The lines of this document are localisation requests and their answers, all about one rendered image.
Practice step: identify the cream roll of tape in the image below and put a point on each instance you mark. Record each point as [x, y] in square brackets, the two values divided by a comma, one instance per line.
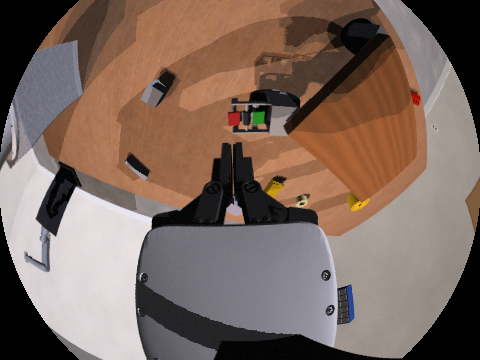
[301, 201]

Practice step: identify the small red block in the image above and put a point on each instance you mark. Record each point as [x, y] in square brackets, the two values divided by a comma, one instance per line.
[415, 98]

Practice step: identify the yellow rectangular bar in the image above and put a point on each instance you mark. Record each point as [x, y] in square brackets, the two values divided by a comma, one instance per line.
[273, 187]

